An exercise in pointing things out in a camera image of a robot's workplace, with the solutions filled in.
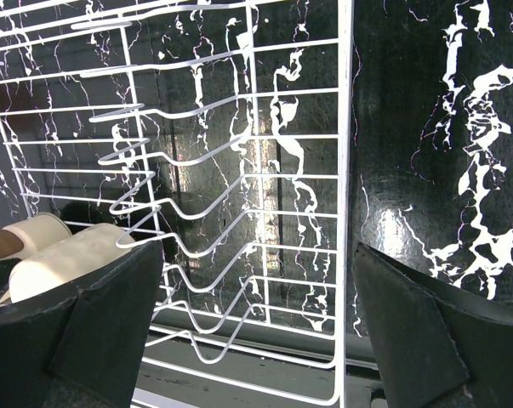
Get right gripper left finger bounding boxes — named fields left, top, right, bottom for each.
left=0, top=241, right=163, bottom=407

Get cream ribbed mug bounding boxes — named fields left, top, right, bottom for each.
left=9, top=224, right=136, bottom=303

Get cream cup with wood band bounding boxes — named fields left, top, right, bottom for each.
left=0, top=212, right=71, bottom=260

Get white wire dish rack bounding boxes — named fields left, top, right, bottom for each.
left=0, top=1, right=353, bottom=407

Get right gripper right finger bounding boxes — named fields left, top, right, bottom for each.
left=352, top=244, right=513, bottom=407

